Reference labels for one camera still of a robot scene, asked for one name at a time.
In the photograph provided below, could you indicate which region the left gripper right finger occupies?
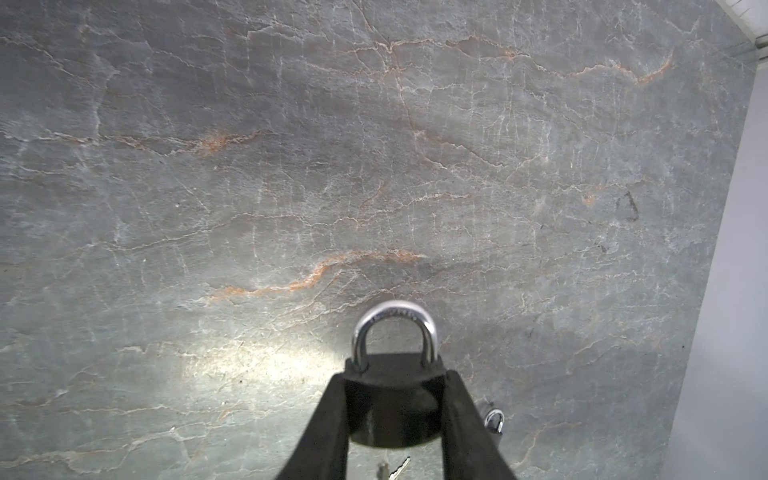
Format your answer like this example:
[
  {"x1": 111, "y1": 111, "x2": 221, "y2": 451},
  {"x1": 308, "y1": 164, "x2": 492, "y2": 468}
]
[{"x1": 441, "y1": 370, "x2": 516, "y2": 480}]

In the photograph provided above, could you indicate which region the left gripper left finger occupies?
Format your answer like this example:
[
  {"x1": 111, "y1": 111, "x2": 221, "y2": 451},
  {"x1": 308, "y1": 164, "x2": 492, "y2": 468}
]
[{"x1": 277, "y1": 373, "x2": 349, "y2": 480}]

